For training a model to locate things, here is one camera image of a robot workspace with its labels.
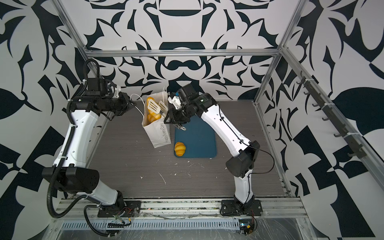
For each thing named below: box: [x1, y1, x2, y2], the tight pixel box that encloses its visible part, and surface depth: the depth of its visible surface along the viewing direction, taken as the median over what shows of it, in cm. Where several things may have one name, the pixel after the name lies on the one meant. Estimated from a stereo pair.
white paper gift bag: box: [142, 91, 172, 149], surface depth 79 cm
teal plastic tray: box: [174, 115, 217, 158], surface depth 98 cm
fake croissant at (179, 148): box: [174, 141, 186, 157], surface depth 93 cm
